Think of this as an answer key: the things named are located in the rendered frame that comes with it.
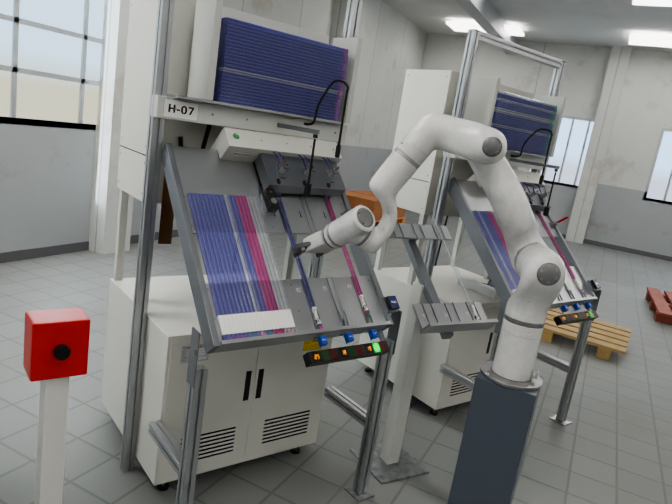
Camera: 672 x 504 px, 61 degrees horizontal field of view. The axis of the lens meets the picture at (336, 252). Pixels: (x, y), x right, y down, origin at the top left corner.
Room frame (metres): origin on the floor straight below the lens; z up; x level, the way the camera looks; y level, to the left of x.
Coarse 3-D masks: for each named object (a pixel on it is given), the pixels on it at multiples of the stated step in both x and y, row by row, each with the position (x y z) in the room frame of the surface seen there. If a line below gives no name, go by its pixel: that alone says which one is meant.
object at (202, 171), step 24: (192, 168) 1.89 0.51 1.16; (216, 168) 1.95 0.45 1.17; (240, 168) 2.02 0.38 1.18; (192, 192) 1.83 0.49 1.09; (216, 192) 1.89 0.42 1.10; (240, 192) 1.95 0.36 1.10; (264, 216) 1.94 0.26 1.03; (288, 216) 2.00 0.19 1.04; (312, 216) 2.07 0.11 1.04; (336, 216) 2.15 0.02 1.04
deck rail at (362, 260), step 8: (344, 192) 2.24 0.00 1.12; (344, 200) 2.21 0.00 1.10; (352, 248) 2.14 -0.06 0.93; (360, 256) 2.10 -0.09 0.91; (368, 256) 2.09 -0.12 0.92; (360, 264) 2.09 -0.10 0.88; (368, 264) 2.06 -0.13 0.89; (360, 272) 2.09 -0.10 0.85; (368, 272) 2.05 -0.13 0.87; (376, 280) 2.03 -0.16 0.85; (376, 288) 2.01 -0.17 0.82; (384, 312) 1.96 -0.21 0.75; (384, 328) 1.95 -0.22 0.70
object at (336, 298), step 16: (208, 288) 1.63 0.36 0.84; (288, 288) 1.80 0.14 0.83; (304, 288) 1.83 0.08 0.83; (320, 288) 1.87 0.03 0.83; (336, 288) 1.91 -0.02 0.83; (352, 288) 1.96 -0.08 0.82; (368, 288) 2.00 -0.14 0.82; (304, 304) 1.79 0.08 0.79; (320, 304) 1.83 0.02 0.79; (336, 304) 1.87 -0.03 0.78; (352, 304) 1.91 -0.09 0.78; (368, 304) 1.95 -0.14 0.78; (304, 320) 1.75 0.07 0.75; (336, 320) 1.82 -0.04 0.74; (352, 320) 1.86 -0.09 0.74; (368, 320) 1.91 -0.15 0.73; (384, 320) 1.95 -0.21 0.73
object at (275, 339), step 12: (360, 324) 1.84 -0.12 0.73; (372, 324) 1.87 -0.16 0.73; (384, 324) 1.91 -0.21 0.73; (264, 336) 1.60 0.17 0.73; (276, 336) 1.63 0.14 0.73; (288, 336) 1.65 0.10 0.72; (300, 336) 1.70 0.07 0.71; (312, 336) 1.74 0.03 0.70; (336, 336) 1.84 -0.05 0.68; (228, 348) 1.56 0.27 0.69; (240, 348) 1.60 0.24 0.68
